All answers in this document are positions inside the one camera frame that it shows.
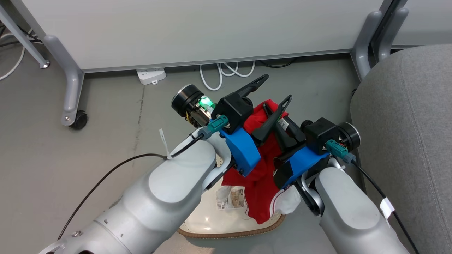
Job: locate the grey fabric sofa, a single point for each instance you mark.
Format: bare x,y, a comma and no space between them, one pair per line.
416,123

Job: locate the printed paper label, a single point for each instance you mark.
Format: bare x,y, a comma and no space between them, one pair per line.
235,199

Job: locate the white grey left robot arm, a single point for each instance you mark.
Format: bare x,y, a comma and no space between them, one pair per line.
159,201

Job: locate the white power strip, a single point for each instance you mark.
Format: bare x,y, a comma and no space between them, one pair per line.
151,76

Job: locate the grey curved partition leg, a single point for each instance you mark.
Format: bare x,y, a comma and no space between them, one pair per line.
386,42
362,53

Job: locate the beige plastic laundry basket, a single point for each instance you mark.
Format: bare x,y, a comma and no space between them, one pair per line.
212,220

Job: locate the thin grey metal leg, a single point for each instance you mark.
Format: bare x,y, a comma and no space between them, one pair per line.
21,35

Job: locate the grey partition leg with caster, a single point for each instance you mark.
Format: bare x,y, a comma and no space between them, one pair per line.
72,84

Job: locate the red garment with striped cuffs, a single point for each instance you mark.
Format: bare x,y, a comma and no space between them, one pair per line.
259,187

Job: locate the black caster wheel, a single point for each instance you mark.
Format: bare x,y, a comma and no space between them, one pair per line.
79,120

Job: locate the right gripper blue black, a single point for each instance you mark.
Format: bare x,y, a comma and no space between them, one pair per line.
300,162

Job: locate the white garment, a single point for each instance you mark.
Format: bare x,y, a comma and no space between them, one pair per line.
289,203

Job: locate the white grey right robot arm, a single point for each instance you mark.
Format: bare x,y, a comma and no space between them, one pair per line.
349,215

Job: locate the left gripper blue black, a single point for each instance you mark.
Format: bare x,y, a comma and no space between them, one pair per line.
242,150

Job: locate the narrow white partition panel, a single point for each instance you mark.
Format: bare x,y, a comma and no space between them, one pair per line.
430,21

